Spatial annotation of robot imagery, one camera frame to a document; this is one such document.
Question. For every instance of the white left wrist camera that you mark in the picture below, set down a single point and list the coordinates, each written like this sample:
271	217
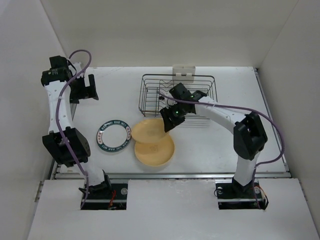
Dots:
74	67

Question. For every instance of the white plate dark patterned rim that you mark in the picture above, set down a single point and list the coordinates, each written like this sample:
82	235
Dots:
113	136

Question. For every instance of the yellow shallow plate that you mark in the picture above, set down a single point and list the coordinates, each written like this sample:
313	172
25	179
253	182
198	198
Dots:
155	154

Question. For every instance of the aluminium table edge rail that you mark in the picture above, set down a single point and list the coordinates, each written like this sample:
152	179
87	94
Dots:
203	149

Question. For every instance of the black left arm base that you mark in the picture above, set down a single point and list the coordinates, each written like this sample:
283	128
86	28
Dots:
109	200

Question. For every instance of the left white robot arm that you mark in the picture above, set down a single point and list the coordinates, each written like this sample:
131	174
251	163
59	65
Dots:
65	85

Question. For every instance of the grey wire dish rack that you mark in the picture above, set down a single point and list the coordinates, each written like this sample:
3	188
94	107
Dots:
157	89

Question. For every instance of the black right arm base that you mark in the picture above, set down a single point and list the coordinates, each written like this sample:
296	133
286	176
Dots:
231	197

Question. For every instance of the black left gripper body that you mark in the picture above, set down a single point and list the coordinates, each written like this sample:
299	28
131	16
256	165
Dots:
77	90

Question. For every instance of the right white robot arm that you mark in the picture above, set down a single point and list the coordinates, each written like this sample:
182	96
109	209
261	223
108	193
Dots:
249	135

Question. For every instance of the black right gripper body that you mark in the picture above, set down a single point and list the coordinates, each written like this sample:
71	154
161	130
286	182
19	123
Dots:
179	105

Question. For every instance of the white plastic cutlery holder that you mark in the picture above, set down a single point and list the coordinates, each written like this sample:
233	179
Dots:
183	73

